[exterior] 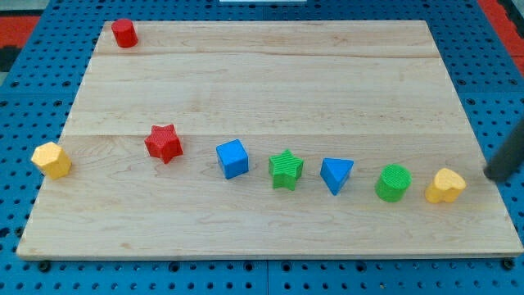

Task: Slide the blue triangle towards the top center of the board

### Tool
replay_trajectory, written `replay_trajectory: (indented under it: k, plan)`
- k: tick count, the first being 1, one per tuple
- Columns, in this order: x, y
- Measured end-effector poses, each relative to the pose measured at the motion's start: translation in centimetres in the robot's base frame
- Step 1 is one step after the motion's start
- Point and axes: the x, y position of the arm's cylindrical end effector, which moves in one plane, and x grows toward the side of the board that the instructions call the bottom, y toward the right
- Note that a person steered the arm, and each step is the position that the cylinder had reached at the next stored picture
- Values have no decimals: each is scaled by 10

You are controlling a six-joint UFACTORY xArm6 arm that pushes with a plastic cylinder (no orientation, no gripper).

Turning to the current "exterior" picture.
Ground blue triangle block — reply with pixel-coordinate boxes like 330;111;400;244
320;157;355;196

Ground wooden board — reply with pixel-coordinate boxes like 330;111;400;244
16;20;523;261

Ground green star block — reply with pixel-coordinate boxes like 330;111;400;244
269;149;304;191

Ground blue cube block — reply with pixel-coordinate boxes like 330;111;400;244
215;139;249;179

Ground red star block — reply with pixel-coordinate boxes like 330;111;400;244
144;124;183;164

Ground green cylinder block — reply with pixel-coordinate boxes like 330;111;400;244
374;164;412;202

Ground red cylinder block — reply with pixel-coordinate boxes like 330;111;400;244
111;18;138;48

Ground yellow heart block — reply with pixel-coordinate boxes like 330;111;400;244
424;168;467;203

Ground yellow hexagon block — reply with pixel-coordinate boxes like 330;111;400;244
31;142;72;179

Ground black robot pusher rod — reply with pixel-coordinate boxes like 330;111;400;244
483;119;523;183

